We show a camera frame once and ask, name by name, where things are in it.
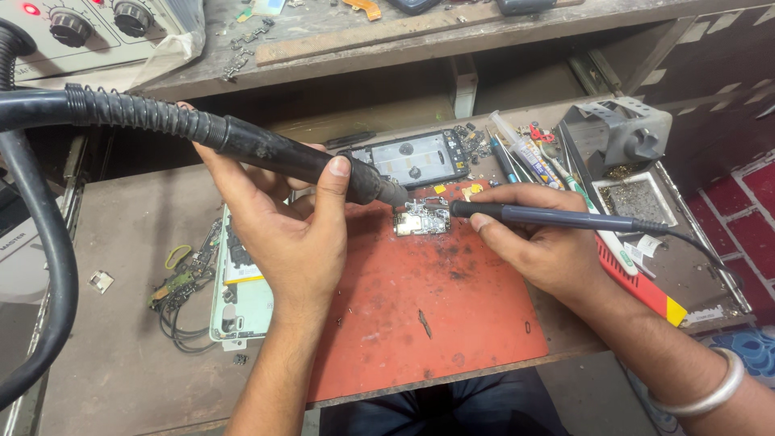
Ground person's right hand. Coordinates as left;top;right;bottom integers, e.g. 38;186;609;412
469;183;606;306

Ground person's left hand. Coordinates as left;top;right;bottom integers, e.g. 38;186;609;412
179;102;352;316

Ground blue soldering iron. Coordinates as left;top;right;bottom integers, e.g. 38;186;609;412
424;200;668;236

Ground black hot air gun handle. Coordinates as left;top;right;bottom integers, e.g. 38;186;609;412
63;84;410;208

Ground white green toothbrush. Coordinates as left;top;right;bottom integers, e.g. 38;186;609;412
536;140;639;277

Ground mint green phone back housing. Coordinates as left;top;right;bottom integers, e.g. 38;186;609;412
209;205;274;352

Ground metal tweezers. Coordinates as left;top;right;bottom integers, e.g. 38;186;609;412
556;121;597;213

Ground white paper label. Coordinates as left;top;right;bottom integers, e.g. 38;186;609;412
624;234;665;267

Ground blue screwdriver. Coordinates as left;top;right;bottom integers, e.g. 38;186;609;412
488;134;520;184

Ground red yellow utility knife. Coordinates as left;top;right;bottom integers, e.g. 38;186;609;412
593;234;689;328

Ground white metal tray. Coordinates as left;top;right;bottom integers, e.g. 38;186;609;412
591;171;679;228

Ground clear flux syringe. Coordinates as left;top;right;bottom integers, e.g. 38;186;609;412
488;110;565;190

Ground yellow rubber band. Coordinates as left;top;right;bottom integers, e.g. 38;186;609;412
165;245;193;270

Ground phone circuit board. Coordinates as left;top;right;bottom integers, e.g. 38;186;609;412
393;197;452;237

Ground red work mat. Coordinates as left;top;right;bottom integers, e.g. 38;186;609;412
307;179;549;404

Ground grey soldering iron stand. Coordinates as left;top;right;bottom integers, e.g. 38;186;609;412
560;97;673;178

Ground heap of small metal parts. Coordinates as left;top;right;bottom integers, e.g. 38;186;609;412
219;17;276;82

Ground person's blue trousers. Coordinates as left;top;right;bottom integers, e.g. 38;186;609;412
319;367;570;436

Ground silver bangle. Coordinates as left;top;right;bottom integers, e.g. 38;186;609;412
648;346;746;417

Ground wooden shelf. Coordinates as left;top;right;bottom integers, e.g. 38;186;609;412
130;0;775;119

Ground grey rework station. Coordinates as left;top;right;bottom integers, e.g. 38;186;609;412
0;0;185;82

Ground green flex board with wires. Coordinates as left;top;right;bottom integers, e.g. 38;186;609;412
147;218;224;355

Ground black phone frame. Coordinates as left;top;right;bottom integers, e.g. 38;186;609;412
337;129;471;190

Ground black soldering iron cable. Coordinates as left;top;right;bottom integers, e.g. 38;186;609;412
663;227;744;290

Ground orange flex cable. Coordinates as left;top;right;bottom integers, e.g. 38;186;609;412
342;0;383;22

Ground black hot air hose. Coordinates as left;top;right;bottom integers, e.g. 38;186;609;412
0;18;80;410

